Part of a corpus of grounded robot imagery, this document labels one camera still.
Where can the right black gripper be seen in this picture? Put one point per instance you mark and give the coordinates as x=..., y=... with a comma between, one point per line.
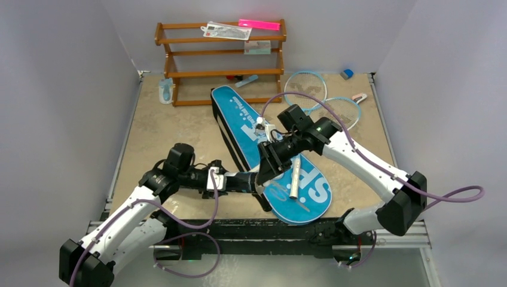
x=268, y=156

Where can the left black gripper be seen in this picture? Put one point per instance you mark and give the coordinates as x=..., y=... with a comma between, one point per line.
x=210, y=193

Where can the black shuttlecock tube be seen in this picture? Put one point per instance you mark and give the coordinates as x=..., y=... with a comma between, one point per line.
x=242, y=182

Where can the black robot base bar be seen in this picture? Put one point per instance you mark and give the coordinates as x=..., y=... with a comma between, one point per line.
x=324, y=238

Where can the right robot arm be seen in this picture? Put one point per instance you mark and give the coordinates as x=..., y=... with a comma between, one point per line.
x=399, y=207

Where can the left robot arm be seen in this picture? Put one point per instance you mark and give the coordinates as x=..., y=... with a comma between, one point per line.
x=142, y=221

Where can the blue racket bag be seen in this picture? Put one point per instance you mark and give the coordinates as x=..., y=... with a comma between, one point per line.
x=236, y=120

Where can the red and black small object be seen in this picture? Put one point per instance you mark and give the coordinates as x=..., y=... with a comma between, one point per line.
x=235, y=77

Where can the light blue packaged tool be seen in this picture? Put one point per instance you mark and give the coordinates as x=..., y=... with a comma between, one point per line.
x=165, y=91

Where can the wooden three-tier shelf rack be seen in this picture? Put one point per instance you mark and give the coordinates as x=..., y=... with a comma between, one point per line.
x=170, y=67

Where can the pink and white clip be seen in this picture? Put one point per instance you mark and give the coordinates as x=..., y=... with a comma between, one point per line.
x=358, y=98

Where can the small white box on shelf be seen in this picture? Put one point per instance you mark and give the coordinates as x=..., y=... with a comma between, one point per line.
x=257, y=47

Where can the blue and grey eraser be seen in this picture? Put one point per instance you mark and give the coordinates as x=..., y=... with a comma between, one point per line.
x=347, y=74

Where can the pink fluorescent ruler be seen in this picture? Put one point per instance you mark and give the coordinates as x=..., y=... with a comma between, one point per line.
x=257, y=24

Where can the clear packaged item on shelf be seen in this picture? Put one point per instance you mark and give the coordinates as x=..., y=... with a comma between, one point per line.
x=223, y=31

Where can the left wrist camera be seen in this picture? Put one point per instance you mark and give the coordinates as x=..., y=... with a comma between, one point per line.
x=215, y=180

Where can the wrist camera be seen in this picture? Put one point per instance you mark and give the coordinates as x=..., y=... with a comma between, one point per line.
x=265, y=131
x=215, y=180

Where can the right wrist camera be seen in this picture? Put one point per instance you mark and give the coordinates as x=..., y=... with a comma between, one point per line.
x=265, y=131

